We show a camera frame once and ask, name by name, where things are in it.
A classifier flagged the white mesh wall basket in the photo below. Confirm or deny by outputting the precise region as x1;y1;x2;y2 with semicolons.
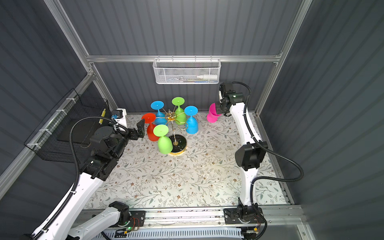
153;59;222;85

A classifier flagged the right black corrugated cable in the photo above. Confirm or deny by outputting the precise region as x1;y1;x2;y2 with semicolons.
230;81;304;205

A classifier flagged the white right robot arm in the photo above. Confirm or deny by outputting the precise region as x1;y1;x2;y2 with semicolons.
214;82;268;223

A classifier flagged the back green wine glass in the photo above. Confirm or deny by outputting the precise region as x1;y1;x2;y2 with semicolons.
172;97;187;125

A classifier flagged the white vented cover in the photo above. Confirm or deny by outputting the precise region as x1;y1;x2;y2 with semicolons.
111;227;244;240

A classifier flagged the aluminium corner frame post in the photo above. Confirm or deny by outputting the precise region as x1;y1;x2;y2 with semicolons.
44;1;118;110

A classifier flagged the gold wire glass rack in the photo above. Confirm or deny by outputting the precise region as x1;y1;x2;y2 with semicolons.
164;110;187;156

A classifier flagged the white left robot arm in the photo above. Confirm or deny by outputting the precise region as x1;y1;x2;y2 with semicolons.
20;119;145;240

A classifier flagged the red wine glass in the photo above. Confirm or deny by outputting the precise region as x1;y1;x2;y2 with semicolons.
142;113;159;142

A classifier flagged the black corrugated cable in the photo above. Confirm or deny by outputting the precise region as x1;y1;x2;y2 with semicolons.
29;116;130;240
230;81;304;205

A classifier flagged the pink wine glass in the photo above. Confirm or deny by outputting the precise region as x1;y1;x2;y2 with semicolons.
207;103;221;123

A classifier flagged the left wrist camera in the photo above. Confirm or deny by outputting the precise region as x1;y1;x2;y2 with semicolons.
111;108;128;128

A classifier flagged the front green wine glass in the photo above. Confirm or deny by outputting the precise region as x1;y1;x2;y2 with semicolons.
153;125;173;155

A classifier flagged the green wine glass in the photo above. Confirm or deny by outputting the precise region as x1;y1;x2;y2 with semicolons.
153;125;173;155
172;97;187;125

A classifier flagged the black wire side basket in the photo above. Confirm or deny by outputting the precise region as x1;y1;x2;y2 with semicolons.
24;89;111;163

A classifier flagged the blue wine glass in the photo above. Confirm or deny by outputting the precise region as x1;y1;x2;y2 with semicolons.
185;106;199;135
151;101;167;126

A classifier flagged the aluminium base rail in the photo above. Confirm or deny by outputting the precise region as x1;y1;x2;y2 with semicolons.
71;205;307;233

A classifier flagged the left black corrugated cable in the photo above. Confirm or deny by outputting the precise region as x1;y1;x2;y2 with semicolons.
29;116;130;240

